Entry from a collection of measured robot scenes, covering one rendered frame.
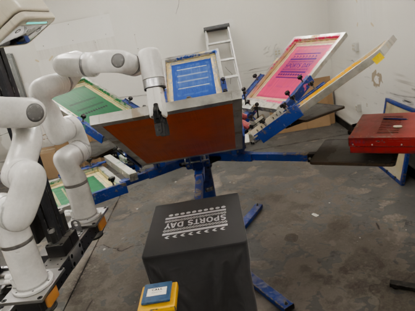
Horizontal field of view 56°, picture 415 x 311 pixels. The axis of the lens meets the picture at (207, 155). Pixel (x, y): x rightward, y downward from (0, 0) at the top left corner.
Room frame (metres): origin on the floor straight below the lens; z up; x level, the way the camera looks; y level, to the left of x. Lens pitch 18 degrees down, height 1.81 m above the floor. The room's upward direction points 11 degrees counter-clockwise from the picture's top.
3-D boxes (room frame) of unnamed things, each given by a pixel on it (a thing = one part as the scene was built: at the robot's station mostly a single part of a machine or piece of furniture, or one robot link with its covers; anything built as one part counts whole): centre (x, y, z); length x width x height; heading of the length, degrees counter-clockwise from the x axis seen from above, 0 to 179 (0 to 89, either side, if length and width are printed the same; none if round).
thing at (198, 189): (2.13, 0.09, 0.89); 1.24 x 0.06 x 0.06; 177
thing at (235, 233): (1.64, 0.11, 0.95); 0.48 x 0.44 x 0.01; 177
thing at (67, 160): (1.51, 0.55, 1.37); 0.13 x 0.10 x 0.16; 160
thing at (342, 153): (2.39, -0.51, 0.91); 1.34 x 0.40 x 0.08; 57
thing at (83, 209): (1.50, 0.57, 1.21); 0.16 x 0.13 x 0.15; 81
